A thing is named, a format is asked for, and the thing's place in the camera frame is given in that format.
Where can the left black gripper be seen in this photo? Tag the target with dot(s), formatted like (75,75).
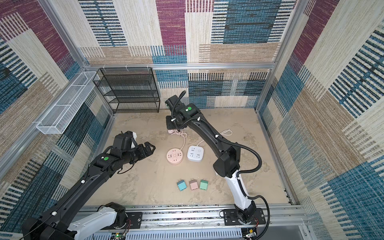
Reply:
(144,154)

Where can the pink plug adapter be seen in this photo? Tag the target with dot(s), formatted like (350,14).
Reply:
(194,185)

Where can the green plug adapter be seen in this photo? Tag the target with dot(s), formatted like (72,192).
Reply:
(204,185)

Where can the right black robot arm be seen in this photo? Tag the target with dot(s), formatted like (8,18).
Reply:
(228,153)

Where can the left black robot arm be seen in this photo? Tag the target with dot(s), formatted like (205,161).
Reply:
(57,223)

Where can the teal plug adapter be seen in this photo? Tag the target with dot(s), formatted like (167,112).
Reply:
(181,185)

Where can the pink round power strip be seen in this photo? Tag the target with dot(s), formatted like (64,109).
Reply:
(174,156)

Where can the white square power strip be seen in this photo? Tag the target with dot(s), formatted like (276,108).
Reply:
(195,154)

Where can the black wire mesh shelf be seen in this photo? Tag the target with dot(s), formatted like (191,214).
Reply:
(128,90)

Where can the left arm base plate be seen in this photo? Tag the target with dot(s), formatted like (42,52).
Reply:
(133,221)

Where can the aluminium mounting rail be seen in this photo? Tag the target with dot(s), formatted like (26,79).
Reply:
(202,222)

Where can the white wire mesh basket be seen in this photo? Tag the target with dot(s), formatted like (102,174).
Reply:
(58,118)

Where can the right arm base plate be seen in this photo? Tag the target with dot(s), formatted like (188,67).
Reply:
(230,217)

